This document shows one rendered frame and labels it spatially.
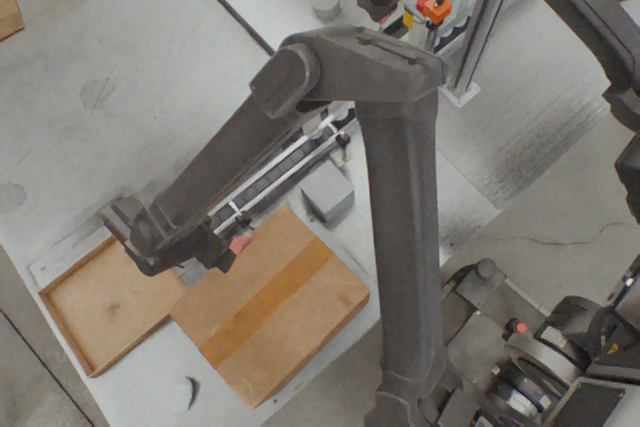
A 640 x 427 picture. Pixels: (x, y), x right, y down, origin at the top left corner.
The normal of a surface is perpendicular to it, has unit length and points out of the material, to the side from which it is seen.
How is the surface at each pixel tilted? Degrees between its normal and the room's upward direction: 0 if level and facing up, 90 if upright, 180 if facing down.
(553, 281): 0
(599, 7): 38
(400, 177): 49
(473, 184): 0
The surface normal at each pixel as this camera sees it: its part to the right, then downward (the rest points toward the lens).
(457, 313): -0.06, -0.31
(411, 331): -0.51, 0.36
